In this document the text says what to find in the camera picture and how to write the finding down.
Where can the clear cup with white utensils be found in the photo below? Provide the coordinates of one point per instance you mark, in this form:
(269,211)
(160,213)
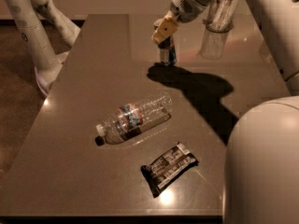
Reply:
(220,15)

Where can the clear plastic water bottle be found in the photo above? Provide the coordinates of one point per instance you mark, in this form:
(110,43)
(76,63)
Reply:
(132,119)

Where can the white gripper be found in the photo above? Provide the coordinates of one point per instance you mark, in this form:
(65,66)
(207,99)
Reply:
(182,7)

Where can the black snack bar wrapper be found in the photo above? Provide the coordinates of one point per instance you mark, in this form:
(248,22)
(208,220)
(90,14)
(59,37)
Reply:
(167,168)

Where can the blue silver redbull can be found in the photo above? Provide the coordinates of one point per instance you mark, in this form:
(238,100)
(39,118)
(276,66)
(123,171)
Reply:
(167,49)

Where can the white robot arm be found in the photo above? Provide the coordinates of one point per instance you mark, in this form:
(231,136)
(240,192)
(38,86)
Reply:
(262,157)

